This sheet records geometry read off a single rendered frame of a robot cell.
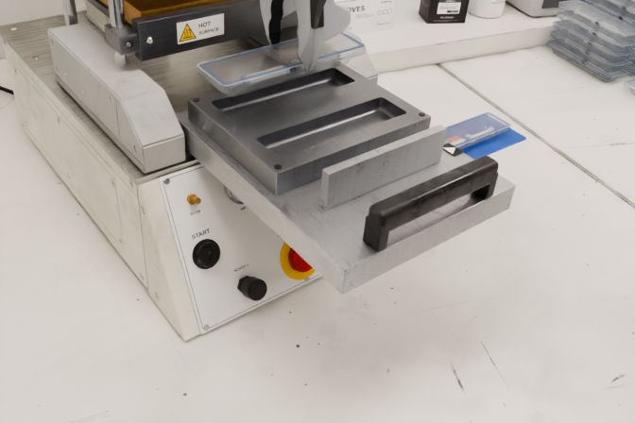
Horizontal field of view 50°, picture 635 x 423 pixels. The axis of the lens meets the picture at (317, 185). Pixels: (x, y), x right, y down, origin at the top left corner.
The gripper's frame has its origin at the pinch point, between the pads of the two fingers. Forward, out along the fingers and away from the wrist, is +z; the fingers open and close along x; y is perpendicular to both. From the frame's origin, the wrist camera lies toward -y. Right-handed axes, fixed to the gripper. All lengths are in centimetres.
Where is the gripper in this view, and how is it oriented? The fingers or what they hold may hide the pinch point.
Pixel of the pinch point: (286, 49)
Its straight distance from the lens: 72.9
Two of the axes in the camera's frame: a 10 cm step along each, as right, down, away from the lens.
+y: 7.9, -3.1, 5.3
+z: -0.7, 8.1, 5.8
